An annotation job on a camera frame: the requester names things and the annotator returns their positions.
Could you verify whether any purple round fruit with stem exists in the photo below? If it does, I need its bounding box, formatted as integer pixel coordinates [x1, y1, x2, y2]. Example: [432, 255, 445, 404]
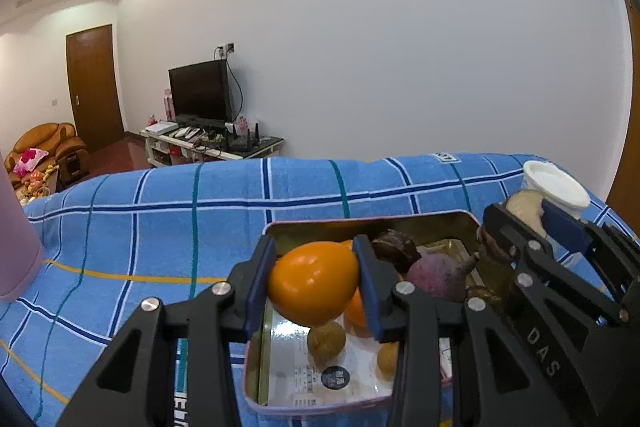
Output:
[406, 252, 482, 304]

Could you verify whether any white television stand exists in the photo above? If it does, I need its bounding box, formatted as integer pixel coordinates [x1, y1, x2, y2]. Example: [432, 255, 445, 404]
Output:
[140, 127, 285, 168]

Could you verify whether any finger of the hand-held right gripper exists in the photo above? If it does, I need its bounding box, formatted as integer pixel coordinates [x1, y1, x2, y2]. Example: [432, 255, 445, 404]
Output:
[481, 203, 631, 328]
[542, 199, 640, 303]

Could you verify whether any white mug with purple print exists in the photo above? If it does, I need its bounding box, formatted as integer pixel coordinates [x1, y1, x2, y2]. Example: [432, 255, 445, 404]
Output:
[521, 160, 592, 268]

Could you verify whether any pink metal tin box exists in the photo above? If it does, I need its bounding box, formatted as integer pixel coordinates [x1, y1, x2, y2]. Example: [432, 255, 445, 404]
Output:
[243, 209, 506, 417]

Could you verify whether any orange leather armchair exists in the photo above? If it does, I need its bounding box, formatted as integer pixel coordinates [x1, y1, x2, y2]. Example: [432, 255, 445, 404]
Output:
[4, 123, 92, 190]

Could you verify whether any blue plaid cloth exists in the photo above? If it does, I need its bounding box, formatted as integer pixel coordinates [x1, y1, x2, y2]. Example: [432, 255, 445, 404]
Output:
[0, 152, 640, 427]

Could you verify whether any brown longan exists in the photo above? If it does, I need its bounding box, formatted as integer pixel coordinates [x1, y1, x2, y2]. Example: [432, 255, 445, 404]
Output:
[306, 321, 347, 365]
[376, 341, 401, 380]

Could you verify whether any pink floral cushion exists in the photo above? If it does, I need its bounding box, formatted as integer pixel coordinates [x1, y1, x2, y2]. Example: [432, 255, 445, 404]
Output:
[12, 147, 48, 178]

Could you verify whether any lilac cylindrical container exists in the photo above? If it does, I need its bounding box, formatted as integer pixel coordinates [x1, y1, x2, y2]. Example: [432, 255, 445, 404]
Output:
[0, 152, 46, 304]

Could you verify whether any black router with antennas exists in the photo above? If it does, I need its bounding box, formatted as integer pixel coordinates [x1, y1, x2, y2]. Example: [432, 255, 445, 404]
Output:
[225, 122, 267, 154]

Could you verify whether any brown wooden door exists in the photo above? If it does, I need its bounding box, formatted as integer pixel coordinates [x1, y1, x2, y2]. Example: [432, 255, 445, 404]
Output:
[66, 24, 126, 154]

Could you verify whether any dark brown mangosteen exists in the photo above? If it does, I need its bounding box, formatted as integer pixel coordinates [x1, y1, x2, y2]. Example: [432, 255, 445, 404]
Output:
[371, 229, 422, 275]

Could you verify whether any black television cable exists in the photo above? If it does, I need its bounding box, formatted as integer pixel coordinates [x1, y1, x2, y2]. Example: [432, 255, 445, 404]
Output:
[226, 56, 247, 120]

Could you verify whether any pile of yellow items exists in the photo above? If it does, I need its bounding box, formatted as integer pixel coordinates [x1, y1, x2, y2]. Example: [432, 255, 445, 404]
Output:
[17, 167, 57, 202]

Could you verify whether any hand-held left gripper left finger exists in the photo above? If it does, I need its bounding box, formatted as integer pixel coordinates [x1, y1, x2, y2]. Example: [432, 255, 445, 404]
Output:
[52, 236, 277, 427]

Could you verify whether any black flat television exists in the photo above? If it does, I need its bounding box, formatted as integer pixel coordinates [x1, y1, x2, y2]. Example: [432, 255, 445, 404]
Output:
[168, 59, 236, 124]

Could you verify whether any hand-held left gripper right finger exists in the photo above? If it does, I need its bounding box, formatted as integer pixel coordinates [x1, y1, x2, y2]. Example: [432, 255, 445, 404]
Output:
[351, 234, 546, 427]

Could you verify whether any orange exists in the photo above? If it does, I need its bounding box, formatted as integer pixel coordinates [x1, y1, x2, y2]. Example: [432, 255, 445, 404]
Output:
[267, 242, 361, 328]
[340, 238, 376, 339]

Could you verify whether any bitten white-fleshed purple fruit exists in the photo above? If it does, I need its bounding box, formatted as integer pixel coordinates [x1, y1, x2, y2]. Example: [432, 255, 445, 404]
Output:
[505, 188, 548, 240]

